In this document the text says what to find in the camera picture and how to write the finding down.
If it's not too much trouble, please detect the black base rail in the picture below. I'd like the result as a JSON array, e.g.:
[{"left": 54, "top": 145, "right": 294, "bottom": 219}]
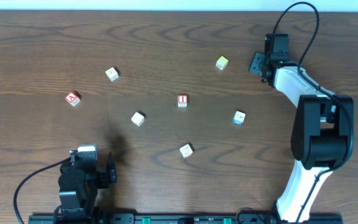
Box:
[{"left": 28, "top": 213, "right": 343, "bottom": 224}]

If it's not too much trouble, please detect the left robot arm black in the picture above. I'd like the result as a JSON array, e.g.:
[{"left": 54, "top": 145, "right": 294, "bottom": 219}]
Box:
[{"left": 57, "top": 151, "right": 117, "bottom": 223}]

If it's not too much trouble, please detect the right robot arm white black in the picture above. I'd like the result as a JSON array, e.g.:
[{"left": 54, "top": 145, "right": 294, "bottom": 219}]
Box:
[{"left": 249, "top": 34, "right": 354, "bottom": 223}]

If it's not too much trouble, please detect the white block lower centre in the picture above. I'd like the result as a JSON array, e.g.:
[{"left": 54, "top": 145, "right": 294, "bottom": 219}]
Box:
[{"left": 180, "top": 143, "right": 194, "bottom": 159}]

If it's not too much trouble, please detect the white block blue side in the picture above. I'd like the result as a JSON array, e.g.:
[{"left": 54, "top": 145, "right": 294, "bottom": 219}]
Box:
[{"left": 232, "top": 111, "right": 246, "bottom": 125}]

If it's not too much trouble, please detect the red letter A block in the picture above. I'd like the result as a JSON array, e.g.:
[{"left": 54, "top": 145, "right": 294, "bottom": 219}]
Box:
[{"left": 65, "top": 92, "right": 81, "bottom": 106}]

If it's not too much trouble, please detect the red letter I block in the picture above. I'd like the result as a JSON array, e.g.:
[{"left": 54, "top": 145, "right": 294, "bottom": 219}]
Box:
[{"left": 177, "top": 95, "right": 188, "bottom": 107}]

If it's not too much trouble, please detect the yellow top block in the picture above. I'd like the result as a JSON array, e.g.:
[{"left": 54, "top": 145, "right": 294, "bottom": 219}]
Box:
[{"left": 216, "top": 56, "right": 229, "bottom": 70}]

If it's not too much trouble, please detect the white block centre left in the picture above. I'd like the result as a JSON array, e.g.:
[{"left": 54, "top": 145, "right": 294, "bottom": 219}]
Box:
[{"left": 131, "top": 112, "right": 145, "bottom": 126}]

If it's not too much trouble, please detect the white block upper left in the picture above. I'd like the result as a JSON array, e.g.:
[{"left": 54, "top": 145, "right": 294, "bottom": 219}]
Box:
[{"left": 105, "top": 67, "right": 119, "bottom": 82}]

